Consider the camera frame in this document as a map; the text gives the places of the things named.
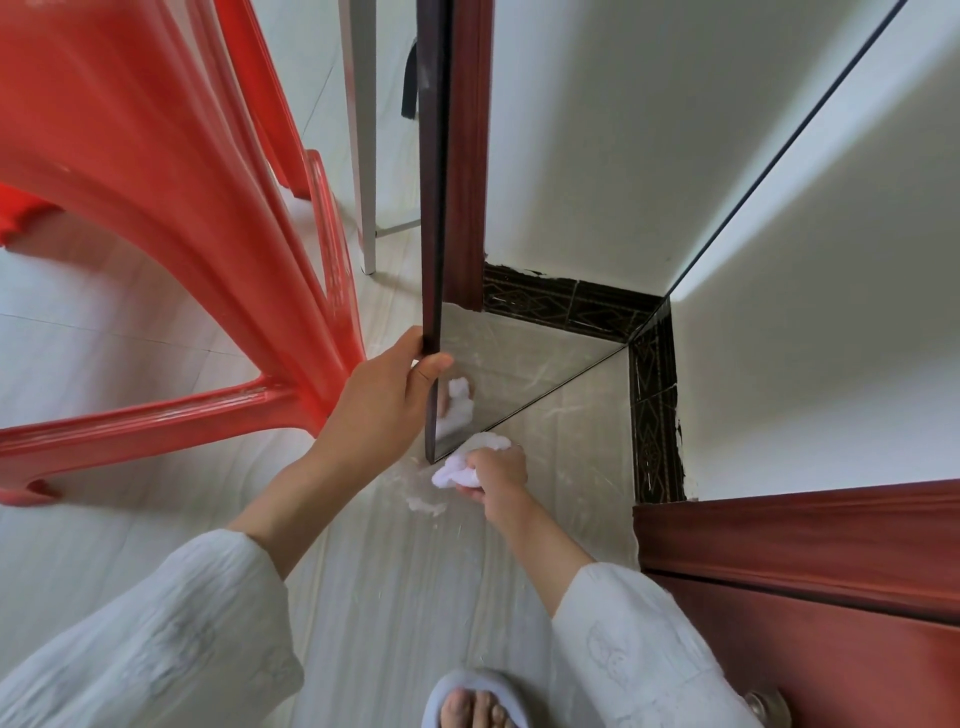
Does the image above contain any black-framed mirror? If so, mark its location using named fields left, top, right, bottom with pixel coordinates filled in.
left=338, top=0, right=910, bottom=466

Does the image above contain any person's left hand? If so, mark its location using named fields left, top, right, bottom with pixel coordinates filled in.
left=311, top=326, right=455, bottom=483

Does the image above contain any black metal rack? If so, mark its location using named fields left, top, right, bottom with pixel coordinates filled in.
left=401, top=37, right=419, bottom=121

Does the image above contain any red floral plastic stool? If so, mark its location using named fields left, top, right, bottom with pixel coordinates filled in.
left=0, top=0, right=367, bottom=508

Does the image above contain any dark marble skirting board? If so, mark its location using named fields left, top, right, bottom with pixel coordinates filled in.
left=628, top=299, right=688, bottom=505

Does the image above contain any person's right forearm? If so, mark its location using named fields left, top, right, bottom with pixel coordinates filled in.
left=483, top=487, right=763, bottom=728

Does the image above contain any white printed slipper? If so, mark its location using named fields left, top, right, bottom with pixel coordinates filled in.
left=422, top=668, right=532, bottom=728

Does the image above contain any silver round door knob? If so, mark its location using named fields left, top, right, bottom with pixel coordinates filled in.
left=744, top=688, right=793, bottom=728

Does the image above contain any person's left forearm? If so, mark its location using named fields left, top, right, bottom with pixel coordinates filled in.
left=0, top=446, right=391, bottom=728

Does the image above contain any white wiping cloth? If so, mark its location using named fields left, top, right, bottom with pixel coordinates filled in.
left=431, top=431, right=514, bottom=490

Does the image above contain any person's right hand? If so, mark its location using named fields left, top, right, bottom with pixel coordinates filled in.
left=453, top=446, right=531, bottom=528

